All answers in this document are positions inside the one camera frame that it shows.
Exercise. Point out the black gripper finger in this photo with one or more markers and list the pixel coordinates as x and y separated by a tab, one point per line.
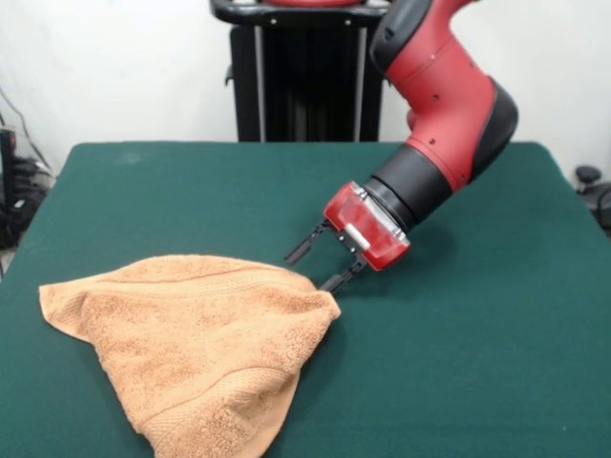
341	279
305	243

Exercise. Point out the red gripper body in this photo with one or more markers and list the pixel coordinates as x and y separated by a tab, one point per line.
367	229

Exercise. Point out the peach terry towel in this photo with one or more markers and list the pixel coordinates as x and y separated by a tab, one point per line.
200	353

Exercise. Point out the red robot base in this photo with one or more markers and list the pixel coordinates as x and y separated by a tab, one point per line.
310	2

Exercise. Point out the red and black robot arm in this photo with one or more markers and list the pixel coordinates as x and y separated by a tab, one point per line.
444	110

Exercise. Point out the dark green table cloth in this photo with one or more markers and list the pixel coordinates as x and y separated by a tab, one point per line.
453	334

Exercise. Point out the black office chair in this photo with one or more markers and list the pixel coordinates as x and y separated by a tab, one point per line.
588	174

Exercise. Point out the black bag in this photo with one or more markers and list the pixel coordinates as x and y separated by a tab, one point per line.
14	224

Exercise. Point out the black box with red mark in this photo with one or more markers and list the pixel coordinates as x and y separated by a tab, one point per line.
7	162

